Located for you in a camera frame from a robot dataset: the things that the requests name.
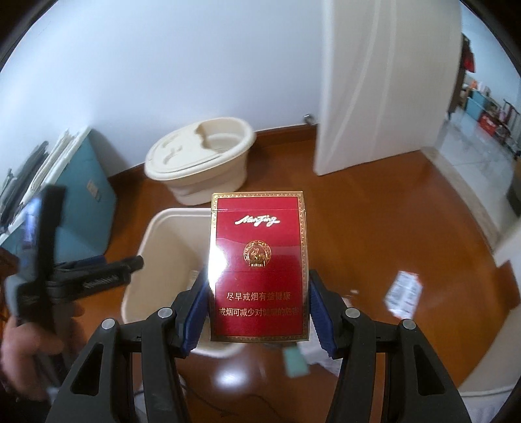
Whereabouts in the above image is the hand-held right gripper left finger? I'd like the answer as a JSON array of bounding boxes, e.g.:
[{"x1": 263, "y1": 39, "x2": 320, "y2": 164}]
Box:
[{"x1": 45, "y1": 266, "x2": 212, "y2": 423}]

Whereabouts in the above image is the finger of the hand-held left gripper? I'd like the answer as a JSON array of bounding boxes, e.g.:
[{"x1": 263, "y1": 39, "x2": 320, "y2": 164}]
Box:
[
  {"x1": 55, "y1": 254, "x2": 107, "y2": 272},
  {"x1": 47, "y1": 255, "x2": 145, "y2": 304}
]

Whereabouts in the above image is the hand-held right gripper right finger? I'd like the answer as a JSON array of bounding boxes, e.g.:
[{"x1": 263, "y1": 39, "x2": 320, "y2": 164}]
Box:
[{"x1": 307, "y1": 269, "x2": 477, "y2": 423}]

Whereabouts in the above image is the cream rectangular waste bin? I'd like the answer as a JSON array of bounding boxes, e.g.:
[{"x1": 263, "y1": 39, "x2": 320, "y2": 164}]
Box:
[{"x1": 122, "y1": 208, "x2": 247, "y2": 359}]

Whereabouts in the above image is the red cigarette box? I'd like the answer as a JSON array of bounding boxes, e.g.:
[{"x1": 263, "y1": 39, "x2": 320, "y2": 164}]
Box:
[{"x1": 209, "y1": 191, "x2": 312, "y2": 343}]

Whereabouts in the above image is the person's left hand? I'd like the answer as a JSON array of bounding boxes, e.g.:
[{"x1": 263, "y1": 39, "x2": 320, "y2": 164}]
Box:
[{"x1": 0, "y1": 313, "x2": 82, "y2": 391}]

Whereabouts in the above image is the teal packet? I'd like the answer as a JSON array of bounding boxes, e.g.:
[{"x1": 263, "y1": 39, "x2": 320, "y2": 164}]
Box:
[{"x1": 284, "y1": 346, "x2": 310, "y2": 377}]

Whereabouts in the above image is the blue storage box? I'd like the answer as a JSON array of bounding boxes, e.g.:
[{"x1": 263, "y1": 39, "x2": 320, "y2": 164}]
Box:
[{"x1": 0, "y1": 128, "x2": 119, "y2": 281}]

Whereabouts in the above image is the dark flat object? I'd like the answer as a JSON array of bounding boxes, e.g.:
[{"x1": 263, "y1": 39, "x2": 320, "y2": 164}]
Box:
[{"x1": 0, "y1": 140, "x2": 49, "y2": 228}]

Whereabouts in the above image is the white printed paper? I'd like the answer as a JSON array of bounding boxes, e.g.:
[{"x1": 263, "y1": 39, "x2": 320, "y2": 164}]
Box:
[{"x1": 385, "y1": 270, "x2": 422, "y2": 320}]

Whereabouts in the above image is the stack of white boards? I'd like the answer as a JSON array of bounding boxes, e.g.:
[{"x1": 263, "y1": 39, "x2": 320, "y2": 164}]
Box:
[{"x1": 30, "y1": 129, "x2": 90, "y2": 192}]

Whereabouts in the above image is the cream round foot tub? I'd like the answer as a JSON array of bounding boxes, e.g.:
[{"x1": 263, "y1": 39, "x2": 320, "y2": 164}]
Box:
[{"x1": 144, "y1": 117, "x2": 256, "y2": 206}]

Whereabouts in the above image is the white door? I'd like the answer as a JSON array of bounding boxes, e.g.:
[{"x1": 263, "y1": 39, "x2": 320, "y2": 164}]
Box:
[{"x1": 313, "y1": 0, "x2": 462, "y2": 176}]

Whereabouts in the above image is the red crate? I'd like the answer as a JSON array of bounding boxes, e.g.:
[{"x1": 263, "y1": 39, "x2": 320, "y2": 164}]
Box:
[{"x1": 478, "y1": 114, "x2": 501, "y2": 135}]

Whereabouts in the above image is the blue crate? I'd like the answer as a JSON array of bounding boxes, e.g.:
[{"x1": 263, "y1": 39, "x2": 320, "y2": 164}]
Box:
[{"x1": 466, "y1": 95, "x2": 487, "y2": 118}]

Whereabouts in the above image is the dark wooden cabinet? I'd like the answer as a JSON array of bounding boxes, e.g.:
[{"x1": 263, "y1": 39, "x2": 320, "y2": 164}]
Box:
[{"x1": 448, "y1": 34, "x2": 469, "y2": 120}]

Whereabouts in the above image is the dark wooden chair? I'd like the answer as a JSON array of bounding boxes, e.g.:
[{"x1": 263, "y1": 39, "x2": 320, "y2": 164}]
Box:
[{"x1": 499, "y1": 100, "x2": 521, "y2": 151}]

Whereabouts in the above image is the thin black cable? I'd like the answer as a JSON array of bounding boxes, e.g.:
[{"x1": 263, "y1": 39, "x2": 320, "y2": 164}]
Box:
[{"x1": 134, "y1": 386, "x2": 229, "y2": 419}]

